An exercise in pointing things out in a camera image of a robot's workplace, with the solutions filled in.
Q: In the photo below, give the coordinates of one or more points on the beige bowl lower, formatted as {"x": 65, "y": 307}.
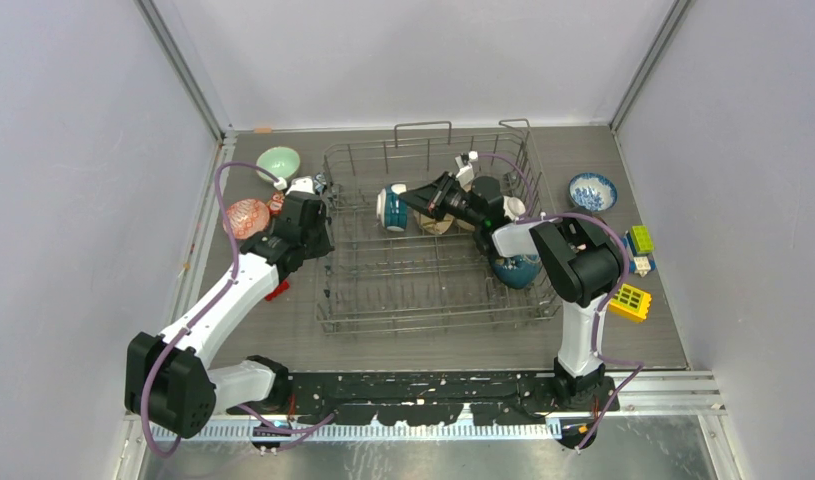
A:
{"x": 432, "y": 226}

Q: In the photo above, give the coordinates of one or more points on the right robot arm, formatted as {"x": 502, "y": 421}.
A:
{"x": 582, "y": 258}

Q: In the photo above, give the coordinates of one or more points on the yellow toy block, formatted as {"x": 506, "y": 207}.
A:
{"x": 631, "y": 303}

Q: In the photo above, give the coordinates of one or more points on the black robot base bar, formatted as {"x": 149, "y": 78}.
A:
{"x": 429, "y": 399}

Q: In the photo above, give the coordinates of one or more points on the red toy block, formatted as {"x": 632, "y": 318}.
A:
{"x": 280, "y": 289}

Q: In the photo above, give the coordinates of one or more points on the red owl toy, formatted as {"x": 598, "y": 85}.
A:
{"x": 275, "y": 203}

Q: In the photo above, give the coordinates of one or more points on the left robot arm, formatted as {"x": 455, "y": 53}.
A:
{"x": 169, "y": 379}

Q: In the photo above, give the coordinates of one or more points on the beige bowl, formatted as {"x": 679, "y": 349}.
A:
{"x": 432, "y": 226}
{"x": 463, "y": 225}

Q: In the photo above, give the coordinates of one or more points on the pale green celadon bowl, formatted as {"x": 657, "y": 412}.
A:
{"x": 280, "y": 161}

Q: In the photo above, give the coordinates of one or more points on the dark teal painted bowl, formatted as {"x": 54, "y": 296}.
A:
{"x": 517, "y": 272}

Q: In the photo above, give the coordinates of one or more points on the grey wire dish rack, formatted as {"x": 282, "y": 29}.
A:
{"x": 381, "y": 282}

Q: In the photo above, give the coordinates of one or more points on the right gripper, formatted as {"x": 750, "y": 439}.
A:
{"x": 429, "y": 197}

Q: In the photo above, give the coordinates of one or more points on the blue floral white bowl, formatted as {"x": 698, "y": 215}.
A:
{"x": 592, "y": 191}

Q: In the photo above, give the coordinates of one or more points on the teal and white bowl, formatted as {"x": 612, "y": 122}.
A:
{"x": 390, "y": 209}

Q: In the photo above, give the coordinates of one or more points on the green blue toy car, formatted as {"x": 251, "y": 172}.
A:
{"x": 640, "y": 248}

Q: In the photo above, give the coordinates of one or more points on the light green striped bowl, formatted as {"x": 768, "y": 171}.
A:
{"x": 514, "y": 208}

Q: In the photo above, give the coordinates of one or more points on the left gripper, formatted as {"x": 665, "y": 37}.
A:
{"x": 325, "y": 247}

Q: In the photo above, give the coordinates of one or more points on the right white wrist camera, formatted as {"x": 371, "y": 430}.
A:
{"x": 465, "y": 168}

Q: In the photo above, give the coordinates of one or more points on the beige bowl upper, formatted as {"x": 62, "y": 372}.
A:
{"x": 463, "y": 225}

